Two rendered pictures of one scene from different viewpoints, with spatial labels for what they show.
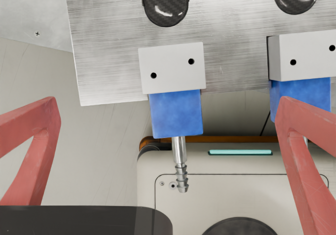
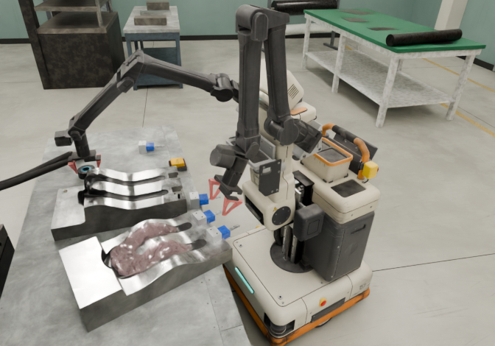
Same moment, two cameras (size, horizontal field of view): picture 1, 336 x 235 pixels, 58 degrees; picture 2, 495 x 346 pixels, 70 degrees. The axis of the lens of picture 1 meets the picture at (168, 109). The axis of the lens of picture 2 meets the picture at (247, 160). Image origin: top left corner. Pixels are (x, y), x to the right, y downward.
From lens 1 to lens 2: 1.16 m
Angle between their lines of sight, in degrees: 54
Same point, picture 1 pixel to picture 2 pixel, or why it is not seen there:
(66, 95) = not seen: outside the picture
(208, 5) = (197, 236)
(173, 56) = (211, 232)
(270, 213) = (263, 252)
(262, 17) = (194, 227)
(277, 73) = (205, 219)
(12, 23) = (223, 283)
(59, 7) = (213, 274)
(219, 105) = not seen: hidden behind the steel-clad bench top
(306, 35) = (196, 217)
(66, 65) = not seen: outside the picture
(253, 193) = (258, 263)
